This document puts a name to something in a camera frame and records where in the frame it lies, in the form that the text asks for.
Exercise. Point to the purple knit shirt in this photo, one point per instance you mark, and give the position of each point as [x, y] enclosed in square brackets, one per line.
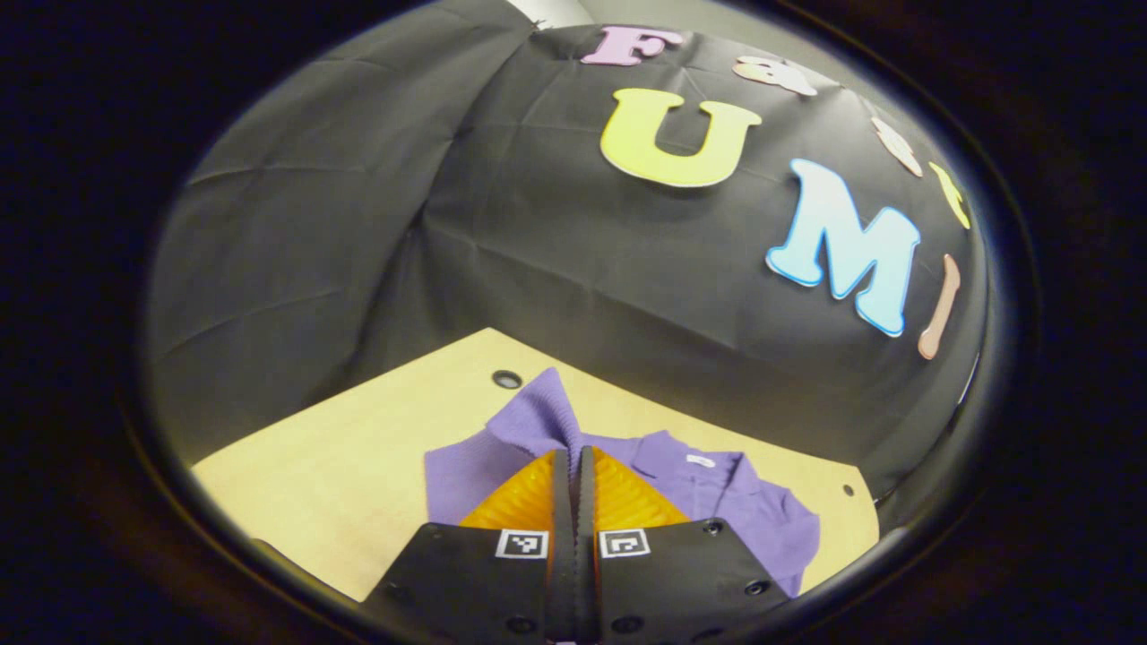
[717, 502]

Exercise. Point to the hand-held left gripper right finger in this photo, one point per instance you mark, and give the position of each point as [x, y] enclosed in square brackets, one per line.
[584, 582]

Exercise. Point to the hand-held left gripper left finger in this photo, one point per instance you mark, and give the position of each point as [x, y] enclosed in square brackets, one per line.
[561, 582]

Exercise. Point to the black backdrop cloth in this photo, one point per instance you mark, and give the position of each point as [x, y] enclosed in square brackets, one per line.
[538, 269]

